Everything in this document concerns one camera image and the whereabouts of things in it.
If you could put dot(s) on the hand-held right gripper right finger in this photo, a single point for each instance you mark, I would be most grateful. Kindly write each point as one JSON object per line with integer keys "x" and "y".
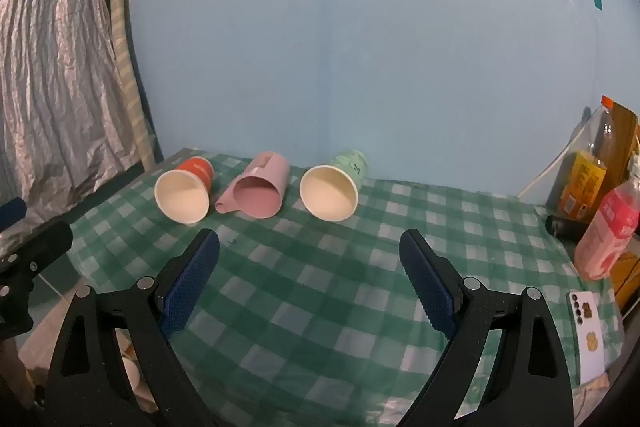
{"x": 430, "y": 287}

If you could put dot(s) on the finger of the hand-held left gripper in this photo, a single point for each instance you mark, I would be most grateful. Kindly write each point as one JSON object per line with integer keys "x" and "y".
{"x": 35, "y": 247}
{"x": 11, "y": 212}

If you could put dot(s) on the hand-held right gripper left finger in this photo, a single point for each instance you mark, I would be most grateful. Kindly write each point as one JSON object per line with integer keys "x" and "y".
{"x": 190, "y": 287}

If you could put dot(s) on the red paper cup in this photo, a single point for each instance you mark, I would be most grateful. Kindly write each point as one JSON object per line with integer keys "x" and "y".
{"x": 181, "y": 197}

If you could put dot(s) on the pink plastic cup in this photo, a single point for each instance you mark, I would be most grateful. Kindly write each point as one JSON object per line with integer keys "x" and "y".
{"x": 260, "y": 202}

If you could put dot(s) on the green paper cup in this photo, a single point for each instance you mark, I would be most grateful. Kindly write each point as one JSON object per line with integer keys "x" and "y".
{"x": 327, "y": 193}

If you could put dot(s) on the green checked tablecloth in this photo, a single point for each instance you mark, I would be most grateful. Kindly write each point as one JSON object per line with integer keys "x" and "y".
{"x": 310, "y": 307}

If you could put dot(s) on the silver foil curtain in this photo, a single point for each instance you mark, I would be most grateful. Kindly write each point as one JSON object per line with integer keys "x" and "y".
{"x": 50, "y": 82}

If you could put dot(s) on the black small object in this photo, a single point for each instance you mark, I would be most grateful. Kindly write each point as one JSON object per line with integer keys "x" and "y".
{"x": 562, "y": 227}

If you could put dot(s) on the white smartphone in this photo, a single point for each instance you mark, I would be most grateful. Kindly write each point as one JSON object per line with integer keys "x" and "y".
{"x": 590, "y": 337}

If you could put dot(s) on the striped cloth strip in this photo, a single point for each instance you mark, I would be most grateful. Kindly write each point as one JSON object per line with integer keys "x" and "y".
{"x": 127, "y": 72}

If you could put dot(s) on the pink drink bottle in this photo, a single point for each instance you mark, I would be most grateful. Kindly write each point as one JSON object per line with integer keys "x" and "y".
{"x": 605, "y": 232}

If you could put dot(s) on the orange-capped yellow label bottle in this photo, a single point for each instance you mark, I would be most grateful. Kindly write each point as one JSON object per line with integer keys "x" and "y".
{"x": 582, "y": 179}

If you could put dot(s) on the brown wooden board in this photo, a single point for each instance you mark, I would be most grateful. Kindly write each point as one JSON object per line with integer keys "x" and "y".
{"x": 625, "y": 127}

